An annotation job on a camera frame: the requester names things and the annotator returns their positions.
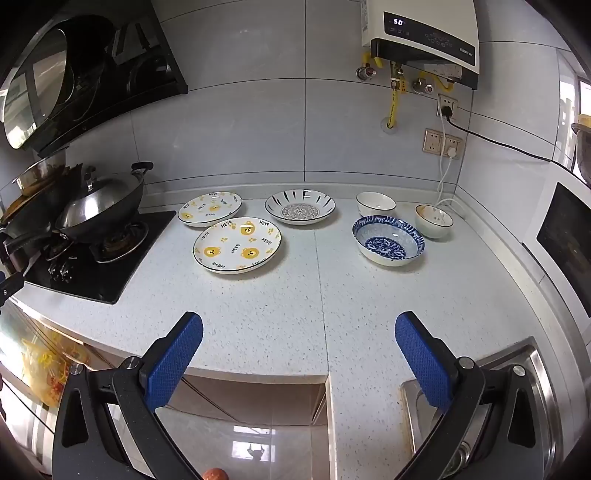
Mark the small orange round object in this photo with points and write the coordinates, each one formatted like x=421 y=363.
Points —
x=214 y=474

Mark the yellow bear print plate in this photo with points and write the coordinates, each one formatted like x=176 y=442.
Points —
x=210 y=208
x=236 y=244

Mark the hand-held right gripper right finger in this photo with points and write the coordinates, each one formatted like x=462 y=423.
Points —
x=422 y=362

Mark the kitchen cabinet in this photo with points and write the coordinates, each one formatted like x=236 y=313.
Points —
x=254 y=397

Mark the white microwave oven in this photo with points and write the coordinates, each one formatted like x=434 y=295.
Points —
x=568 y=233

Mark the yellow plastic bag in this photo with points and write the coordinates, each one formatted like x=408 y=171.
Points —
x=51 y=364

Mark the metal pipe valve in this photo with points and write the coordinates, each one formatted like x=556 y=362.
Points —
x=363 y=73
x=421 y=86
x=397 y=82

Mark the black wok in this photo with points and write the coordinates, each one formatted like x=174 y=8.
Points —
x=135 y=196

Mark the white wall water heater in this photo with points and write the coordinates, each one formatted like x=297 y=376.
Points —
x=429 y=27

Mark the stainless steel sink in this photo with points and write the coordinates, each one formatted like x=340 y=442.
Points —
x=533 y=369

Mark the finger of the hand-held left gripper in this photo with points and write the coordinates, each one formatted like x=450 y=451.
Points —
x=11 y=284

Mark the black patterned white plate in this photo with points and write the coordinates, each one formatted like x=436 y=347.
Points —
x=300 y=207

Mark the black range hood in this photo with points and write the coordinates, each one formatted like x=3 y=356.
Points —
x=69 y=69

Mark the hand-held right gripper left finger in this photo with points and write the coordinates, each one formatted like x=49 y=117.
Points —
x=178 y=360

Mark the double wall socket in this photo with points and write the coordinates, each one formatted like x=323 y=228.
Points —
x=434 y=141

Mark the white wall pipe cover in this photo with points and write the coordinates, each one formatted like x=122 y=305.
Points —
x=390 y=124

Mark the steel wok lid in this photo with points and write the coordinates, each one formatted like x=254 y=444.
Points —
x=92 y=205

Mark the steel pot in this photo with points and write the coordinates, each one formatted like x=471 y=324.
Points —
x=37 y=174

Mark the black glass gas stove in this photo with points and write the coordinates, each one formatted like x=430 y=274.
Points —
x=92 y=281

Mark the dark pot with yellow rim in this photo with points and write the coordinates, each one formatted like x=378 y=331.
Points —
x=582 y=147

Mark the blue patterned bowl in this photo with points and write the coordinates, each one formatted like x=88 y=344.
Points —
x=388 y=242

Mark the black frying pan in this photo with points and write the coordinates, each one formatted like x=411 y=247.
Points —
x=27 y=226

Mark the white bowl with dark rim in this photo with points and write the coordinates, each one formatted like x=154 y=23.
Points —
x=376 y=203

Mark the single wall socket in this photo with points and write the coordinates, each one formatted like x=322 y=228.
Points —
x=442 y=99

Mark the orange flower bowl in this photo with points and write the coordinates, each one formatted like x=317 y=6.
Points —
x=434 y=222

